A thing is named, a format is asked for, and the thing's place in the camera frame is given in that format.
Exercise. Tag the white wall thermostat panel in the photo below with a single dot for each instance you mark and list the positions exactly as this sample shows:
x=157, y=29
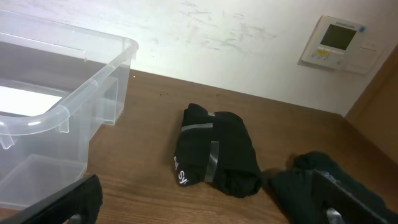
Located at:
x=341, y=45

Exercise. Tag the black garment with tape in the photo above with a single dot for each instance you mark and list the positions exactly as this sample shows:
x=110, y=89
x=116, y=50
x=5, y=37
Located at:
x=215, y=148

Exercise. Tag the clear plastic storage bin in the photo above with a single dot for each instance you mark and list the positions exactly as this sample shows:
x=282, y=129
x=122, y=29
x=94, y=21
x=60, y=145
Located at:
x=59, y=84

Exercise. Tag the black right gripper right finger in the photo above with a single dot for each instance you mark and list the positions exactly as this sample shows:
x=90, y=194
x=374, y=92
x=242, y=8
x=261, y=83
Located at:
x=338, y=203

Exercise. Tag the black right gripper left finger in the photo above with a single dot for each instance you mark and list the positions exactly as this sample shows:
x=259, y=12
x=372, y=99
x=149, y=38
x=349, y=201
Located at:
x=79, y=202

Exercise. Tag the white label inside bin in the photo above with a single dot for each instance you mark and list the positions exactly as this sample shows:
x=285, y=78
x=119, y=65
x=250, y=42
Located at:
x=26, y=103

